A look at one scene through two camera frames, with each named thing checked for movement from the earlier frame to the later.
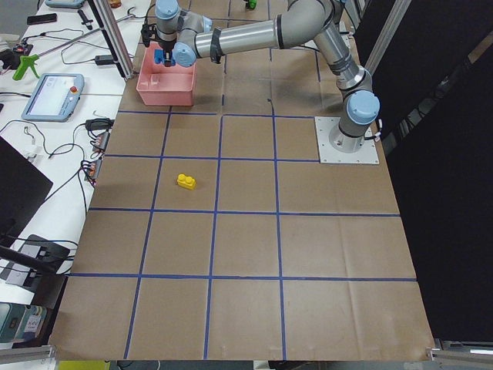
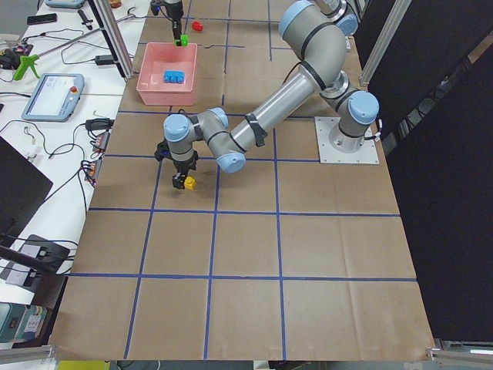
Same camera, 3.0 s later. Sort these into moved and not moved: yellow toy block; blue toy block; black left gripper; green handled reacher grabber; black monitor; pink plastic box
Moved: blue toy block; black left gripper
Not moved: black monitor; pink plastic box; green handled reacher grabber; yellow toy block
